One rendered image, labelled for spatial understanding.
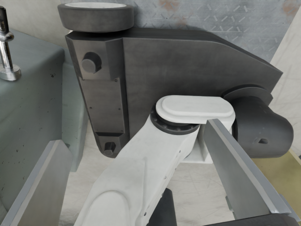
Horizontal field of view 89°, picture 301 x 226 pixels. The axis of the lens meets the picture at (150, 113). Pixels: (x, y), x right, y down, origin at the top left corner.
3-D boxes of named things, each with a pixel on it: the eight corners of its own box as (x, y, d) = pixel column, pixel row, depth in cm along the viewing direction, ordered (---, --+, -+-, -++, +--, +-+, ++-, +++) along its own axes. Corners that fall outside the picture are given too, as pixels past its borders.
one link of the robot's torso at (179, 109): (225, 92, 46) (245, 122, 36) (207, 136, 58) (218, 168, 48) (156, 89, 46) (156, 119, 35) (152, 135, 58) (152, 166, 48)
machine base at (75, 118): (-6, 21, 89) (-39, 28, 74) (98, 58, 102) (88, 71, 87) (23, 144, 161) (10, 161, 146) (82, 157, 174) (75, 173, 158)
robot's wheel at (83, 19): (136, 3, 50) (128, 10, 35) (136, 20, 53) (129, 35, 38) (75, 0, 50) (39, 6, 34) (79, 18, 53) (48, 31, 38)
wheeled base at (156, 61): (277, 21, 50) (406, 57, 25) (224, 131, 83) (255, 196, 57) (82, 13, 50) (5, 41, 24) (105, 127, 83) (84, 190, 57)
